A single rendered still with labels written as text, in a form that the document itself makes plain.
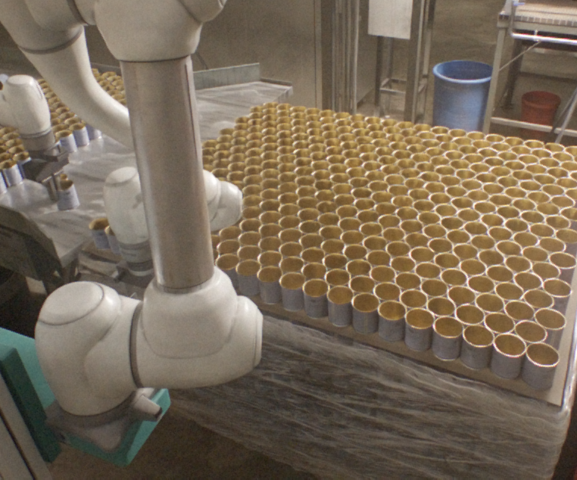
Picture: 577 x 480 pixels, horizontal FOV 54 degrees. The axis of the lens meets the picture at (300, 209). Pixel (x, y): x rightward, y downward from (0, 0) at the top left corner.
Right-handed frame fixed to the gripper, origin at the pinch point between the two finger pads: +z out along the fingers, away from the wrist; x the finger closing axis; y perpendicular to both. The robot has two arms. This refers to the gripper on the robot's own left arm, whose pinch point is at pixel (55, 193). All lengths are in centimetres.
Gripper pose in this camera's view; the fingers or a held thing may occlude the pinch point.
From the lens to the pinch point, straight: 194.7
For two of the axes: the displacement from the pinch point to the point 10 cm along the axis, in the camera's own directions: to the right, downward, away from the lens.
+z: 0.3, 8.3, 5.6
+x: -4.6, 5.1, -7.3
